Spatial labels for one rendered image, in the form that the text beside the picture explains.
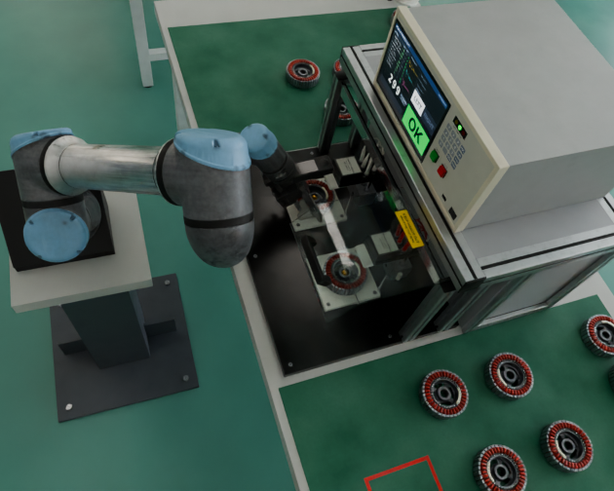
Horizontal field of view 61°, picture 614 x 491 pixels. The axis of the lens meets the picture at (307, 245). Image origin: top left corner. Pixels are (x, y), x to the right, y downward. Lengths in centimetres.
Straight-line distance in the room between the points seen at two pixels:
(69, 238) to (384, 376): 77
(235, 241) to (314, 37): 127
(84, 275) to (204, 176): 65
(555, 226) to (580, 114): 24
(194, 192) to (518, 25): 79
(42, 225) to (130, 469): 108
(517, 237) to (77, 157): 87
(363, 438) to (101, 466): 103
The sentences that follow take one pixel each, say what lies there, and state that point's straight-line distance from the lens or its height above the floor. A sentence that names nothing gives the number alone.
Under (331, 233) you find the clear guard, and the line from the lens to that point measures 108.
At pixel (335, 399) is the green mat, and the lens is 127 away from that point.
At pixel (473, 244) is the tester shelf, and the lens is 110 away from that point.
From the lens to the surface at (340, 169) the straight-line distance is 137.
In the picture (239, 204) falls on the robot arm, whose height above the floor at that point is 126.
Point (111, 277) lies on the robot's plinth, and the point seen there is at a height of 75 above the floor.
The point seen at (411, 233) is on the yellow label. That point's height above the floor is 107.
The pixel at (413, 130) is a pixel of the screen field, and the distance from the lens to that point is 117.
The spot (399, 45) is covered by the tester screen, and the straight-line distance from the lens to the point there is 120.
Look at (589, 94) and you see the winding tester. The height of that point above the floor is 132.
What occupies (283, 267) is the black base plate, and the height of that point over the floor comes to 77.
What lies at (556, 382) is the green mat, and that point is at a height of 75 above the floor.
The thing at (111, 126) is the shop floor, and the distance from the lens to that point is 272.
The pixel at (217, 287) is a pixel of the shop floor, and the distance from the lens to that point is 218.
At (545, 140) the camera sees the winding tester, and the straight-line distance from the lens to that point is 105.
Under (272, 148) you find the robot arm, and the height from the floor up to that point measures 107.
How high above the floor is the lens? 195
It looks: 58 degrees down
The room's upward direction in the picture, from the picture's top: 15 degrees clockwise
